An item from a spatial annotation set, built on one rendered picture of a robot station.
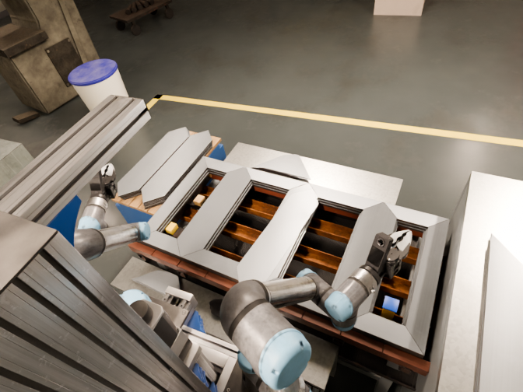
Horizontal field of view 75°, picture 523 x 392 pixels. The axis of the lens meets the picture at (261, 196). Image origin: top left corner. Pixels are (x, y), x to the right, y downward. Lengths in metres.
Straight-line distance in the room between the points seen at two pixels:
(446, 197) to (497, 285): 1.81
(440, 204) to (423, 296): 1.63
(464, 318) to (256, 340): 0.96
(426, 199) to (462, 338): 1.94
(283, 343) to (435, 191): 2.78
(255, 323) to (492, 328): 0.99
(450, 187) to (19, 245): 3.23
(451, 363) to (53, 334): 1.22
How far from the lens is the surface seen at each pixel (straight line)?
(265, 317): 0.76
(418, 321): 1.69
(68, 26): 5.69
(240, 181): 2.17
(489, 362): 1.47
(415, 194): 3.30
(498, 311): 1.56
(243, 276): 1.76
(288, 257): 1.80
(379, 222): 1.94
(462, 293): 1.58
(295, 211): 1.96
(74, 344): 0.67
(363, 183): 2.27
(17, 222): 0.61
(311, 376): 1.75
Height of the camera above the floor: 2.37
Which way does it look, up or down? 47 degrees down
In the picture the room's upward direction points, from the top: 11 degrees counter-clockwise
